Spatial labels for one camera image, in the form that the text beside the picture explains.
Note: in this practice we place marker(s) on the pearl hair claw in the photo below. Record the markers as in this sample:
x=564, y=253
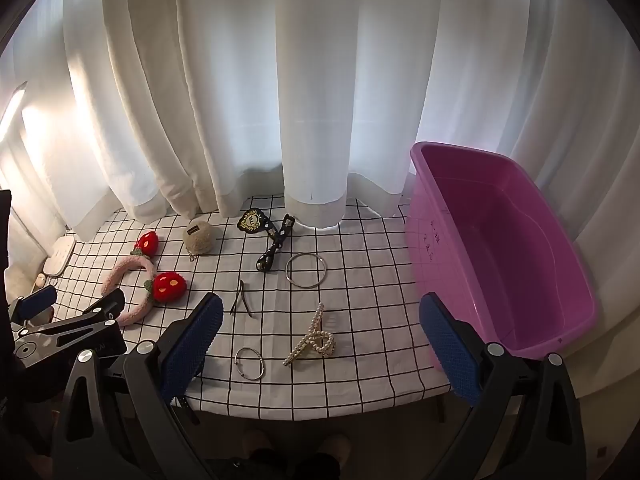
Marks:
x=317, y=340

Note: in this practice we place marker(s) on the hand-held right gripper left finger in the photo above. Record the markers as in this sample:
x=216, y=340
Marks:
x=195, y=340

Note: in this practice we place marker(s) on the large silver bangle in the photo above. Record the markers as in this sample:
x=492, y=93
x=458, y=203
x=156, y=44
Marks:
x=287, y=269

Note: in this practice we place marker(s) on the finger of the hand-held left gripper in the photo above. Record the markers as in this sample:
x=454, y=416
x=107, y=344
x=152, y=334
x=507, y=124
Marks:
x=40, y=302
x=75, y=332

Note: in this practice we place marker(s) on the beige fluffy pompom hair clip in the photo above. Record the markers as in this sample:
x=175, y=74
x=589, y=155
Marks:
x=200, y=237

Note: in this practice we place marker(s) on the long black hair clip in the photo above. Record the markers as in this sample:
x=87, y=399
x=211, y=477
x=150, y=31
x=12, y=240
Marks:
x=272, y=250

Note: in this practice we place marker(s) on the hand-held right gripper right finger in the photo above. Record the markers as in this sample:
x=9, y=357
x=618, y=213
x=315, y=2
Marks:
x=450, y=355

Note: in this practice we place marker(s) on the black grid white tablecloth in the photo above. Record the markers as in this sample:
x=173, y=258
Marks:
x=370, y=310

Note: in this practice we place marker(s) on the black heart hair clip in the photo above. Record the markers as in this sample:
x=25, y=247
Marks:
x=251, y=221

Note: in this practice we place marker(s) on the pink strawberry headband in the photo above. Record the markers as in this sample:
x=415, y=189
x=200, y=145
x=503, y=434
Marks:
x=169, y=286

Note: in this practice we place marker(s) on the purple plastic bin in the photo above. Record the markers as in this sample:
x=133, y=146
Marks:
x=500, y=240

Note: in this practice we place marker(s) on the white curtain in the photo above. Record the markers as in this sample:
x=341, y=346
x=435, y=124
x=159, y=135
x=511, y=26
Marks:
x=320, y=85

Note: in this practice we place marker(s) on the white power strip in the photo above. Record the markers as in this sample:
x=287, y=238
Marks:
x=60, y=255

